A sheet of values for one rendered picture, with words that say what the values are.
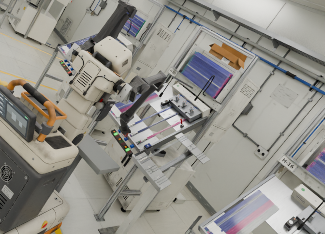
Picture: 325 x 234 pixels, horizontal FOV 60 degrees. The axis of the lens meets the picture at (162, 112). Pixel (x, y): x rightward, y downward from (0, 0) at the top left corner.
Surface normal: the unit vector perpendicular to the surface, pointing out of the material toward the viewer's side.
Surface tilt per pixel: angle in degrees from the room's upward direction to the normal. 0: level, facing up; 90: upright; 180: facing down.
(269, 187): 44
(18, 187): 90
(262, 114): 90
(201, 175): 90
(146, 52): 90
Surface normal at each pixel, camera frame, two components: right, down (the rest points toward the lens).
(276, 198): -0.03, -0.74
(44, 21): 0.55, 0.54
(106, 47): 0.15, -0.52
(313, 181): -0.62, -0.25
